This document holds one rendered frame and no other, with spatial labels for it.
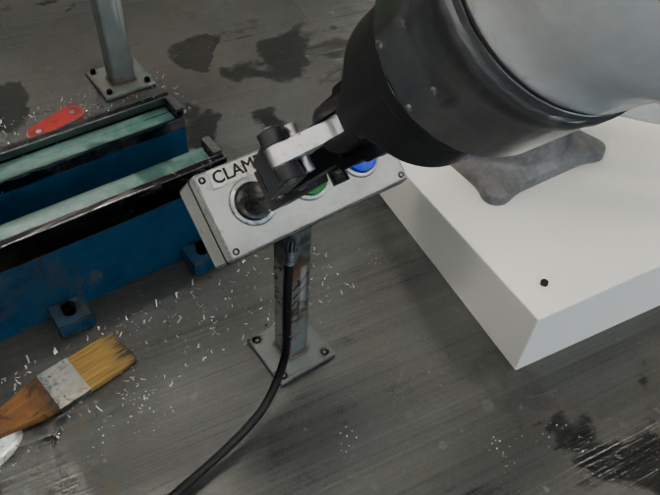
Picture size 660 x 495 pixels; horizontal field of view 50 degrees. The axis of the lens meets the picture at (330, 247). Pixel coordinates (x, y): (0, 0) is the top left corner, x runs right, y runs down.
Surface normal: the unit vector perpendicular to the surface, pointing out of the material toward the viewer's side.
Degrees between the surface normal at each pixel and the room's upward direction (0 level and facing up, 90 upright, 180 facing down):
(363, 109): 92
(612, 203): 4
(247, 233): 38
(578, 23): 107
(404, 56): 90
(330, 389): 0
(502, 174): 14
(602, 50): 113
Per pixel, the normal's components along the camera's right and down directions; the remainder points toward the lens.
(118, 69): 0.58, 0.63
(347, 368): 0.05, -0.67
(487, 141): -0.14, 0.97
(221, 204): 0.40, -0.15
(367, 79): -0.88, 0.23
